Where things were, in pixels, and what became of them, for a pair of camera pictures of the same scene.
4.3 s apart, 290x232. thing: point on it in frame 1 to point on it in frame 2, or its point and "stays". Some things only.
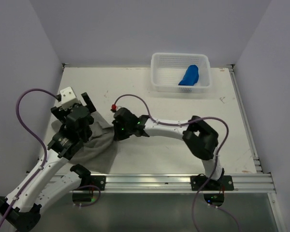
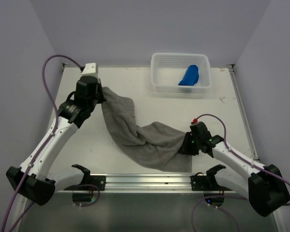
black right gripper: (118, 136) to (184, 148)
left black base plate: (98, 181) stays
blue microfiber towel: (191, 76) stays
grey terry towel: (97, 154) to (155, 142)
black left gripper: (60, 113) to (102, 99)
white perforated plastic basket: (168, 69) stays
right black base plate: (224, 183) stays
